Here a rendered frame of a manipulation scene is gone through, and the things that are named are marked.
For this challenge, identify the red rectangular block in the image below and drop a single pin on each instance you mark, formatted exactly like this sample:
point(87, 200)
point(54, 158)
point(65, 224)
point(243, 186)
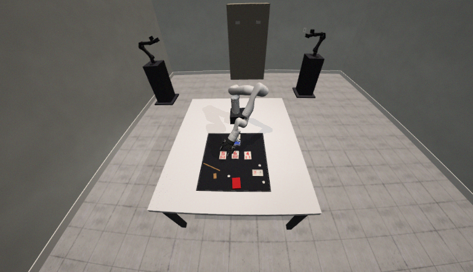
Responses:
point(236, 183)

